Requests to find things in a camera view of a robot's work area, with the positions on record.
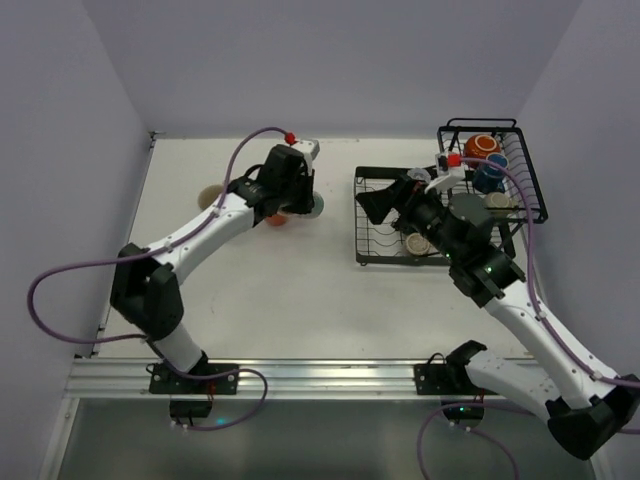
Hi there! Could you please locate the tall floral cream mug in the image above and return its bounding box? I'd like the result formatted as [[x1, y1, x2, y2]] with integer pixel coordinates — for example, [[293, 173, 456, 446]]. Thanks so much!
[[300, 192, 325, 220]]

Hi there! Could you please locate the orange ceramic mug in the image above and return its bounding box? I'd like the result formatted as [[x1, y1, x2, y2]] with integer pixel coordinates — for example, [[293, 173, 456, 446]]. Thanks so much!
[[265, 214, 288, 227]]

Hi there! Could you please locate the beige ceramic mug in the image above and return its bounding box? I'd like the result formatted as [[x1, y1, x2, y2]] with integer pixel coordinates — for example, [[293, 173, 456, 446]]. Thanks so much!
[[197, 184, 224, 211]]

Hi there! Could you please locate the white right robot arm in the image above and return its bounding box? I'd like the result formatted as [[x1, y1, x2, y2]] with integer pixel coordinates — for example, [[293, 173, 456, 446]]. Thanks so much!
[[355, 175, 639, 460]]

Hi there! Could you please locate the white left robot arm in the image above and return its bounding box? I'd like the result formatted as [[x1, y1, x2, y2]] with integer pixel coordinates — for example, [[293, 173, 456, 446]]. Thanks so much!
[[110, 139, 322, 374]]

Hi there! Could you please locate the small beige patterned cup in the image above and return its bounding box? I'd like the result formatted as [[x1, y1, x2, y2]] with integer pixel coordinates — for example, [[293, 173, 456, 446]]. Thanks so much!
[[404, 232, 431, 257]]

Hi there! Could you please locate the clear glass cup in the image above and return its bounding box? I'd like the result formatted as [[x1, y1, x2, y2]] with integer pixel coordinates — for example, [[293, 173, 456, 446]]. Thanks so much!
[[406, 168, 431, 183]]

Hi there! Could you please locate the blue round mug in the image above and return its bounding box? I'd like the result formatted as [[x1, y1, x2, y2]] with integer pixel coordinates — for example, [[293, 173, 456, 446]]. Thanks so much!
[[472, 153, 509, 195]]

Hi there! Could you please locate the cream round mug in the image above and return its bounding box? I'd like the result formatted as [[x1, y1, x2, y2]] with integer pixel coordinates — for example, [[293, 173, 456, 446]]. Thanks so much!
[[483, 192, 518, 221]]

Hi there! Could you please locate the orange round mug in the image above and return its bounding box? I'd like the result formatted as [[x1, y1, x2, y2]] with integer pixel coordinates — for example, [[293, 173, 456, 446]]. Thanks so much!
[[463, 134, 502, 169]]

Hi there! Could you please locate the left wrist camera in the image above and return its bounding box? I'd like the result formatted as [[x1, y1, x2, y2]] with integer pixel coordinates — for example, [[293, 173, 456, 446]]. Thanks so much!
[[284, 132, 320, 173]]

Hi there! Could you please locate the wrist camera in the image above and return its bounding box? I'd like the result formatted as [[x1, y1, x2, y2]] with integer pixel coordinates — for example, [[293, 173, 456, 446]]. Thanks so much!
[[426, 152, 465, 193], [284, 132, 320, 173]]

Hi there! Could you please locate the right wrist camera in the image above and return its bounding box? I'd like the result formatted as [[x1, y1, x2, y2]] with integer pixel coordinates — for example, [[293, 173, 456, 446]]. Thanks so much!
[[426, 152, 465, 193]]

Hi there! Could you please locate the black wire dish rack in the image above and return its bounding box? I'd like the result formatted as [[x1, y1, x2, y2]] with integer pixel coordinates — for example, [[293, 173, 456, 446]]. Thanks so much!
[[353, 117, 550, 267]]

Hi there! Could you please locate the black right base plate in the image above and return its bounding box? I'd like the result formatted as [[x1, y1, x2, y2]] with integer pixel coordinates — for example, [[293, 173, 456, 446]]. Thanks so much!
[[412, 352, 482, 396]]

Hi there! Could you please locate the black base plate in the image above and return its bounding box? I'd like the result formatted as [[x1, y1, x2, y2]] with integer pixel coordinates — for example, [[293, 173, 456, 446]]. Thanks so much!
[[412, 352, 482, 396], [145, 363, 239, 395]]

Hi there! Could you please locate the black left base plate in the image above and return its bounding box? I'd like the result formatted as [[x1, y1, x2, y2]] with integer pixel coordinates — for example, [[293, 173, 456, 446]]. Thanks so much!
[[145, 363, 239, 395]]

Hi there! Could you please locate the aluminium mounting rail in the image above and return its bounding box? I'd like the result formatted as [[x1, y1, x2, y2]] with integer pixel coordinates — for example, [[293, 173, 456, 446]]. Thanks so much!
[[64, 357, 551, 400]]

